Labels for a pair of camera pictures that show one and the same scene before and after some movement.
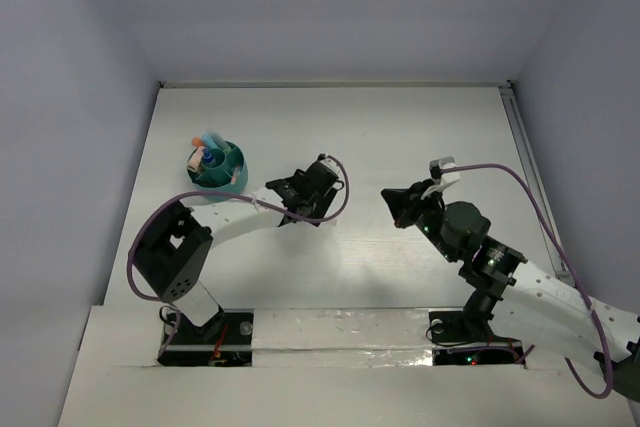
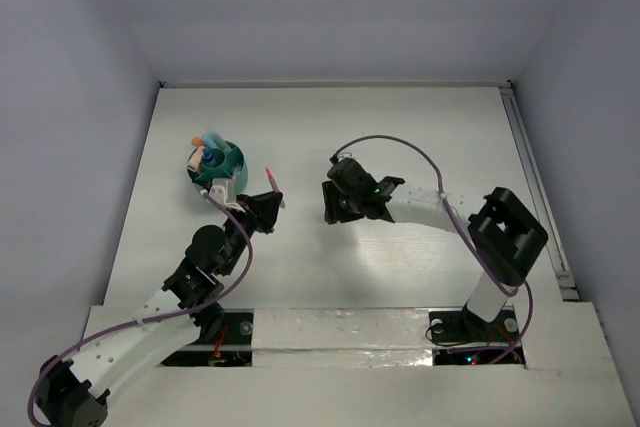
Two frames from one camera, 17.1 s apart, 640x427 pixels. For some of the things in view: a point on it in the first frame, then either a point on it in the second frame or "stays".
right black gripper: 404,203 → 334,209
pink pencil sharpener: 195,159 stays
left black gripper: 292,190 → 258,210
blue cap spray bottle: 208,157 stays
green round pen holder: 224,171 stays
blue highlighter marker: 209,142 stays
